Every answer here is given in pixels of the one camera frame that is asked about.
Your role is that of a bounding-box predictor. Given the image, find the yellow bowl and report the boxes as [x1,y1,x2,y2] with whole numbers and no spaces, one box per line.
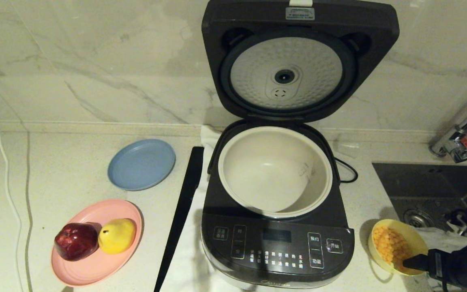
[368,219,429,276]

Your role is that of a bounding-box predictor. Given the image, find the yellow corn kernels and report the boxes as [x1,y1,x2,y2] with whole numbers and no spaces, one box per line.
[373,226,410,268]

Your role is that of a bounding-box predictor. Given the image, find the black rice cooker lid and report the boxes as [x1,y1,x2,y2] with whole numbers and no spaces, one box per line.
[201,0,400,123]

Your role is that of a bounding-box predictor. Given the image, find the black rice cooker base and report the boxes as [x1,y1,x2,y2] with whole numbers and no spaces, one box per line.
[200,120,356,290]

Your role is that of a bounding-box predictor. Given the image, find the white inner pot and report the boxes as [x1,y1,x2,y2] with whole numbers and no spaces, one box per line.
[218,126,334,219]

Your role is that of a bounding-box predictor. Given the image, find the white green patterned cloth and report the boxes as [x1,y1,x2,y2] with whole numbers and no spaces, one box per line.
[415,226,467,254]

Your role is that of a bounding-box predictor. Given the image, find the dark sink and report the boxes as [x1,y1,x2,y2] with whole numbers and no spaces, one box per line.
[372,162,467,232]

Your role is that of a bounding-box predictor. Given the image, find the chrome faucet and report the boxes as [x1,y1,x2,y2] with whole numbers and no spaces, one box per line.
[428,91,467,163]

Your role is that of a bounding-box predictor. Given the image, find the clear plastic cup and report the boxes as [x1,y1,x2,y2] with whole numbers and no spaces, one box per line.
[333,140,360,159]

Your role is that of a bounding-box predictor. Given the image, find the long black flat strip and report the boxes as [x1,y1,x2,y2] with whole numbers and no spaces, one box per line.
[154,146,205,292]

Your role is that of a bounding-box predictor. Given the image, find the blue plate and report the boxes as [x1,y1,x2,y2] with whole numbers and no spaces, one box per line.
[108,139,176,191]

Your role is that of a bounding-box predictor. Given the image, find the yellow pear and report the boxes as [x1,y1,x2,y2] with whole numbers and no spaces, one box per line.
[98,219,137,255]

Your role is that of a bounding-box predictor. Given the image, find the pink plate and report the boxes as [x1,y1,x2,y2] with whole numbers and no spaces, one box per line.
[51,199,144,287]

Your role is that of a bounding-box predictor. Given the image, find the red apple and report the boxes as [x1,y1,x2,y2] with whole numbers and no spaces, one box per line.
[54,223,99,262]

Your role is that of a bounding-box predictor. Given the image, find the black power cord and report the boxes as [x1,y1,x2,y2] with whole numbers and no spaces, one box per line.
[335,157,358,184]

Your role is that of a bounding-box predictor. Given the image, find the white cable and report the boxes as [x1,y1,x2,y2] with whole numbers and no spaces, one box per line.
[0,71,26,292]

